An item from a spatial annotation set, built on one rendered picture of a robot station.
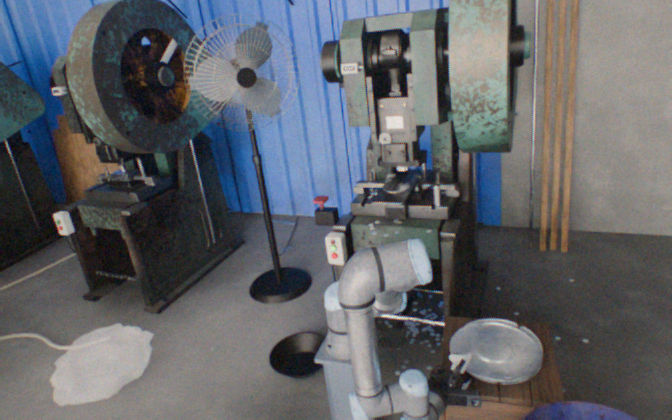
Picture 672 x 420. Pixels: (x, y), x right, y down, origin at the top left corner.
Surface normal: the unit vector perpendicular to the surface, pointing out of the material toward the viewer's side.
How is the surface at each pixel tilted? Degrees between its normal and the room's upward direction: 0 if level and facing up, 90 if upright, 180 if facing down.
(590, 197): 90
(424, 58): 90
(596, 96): 90
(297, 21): 90
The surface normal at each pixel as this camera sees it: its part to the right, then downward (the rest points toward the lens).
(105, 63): 0.91, 0.04
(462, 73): -0.37, 0.44
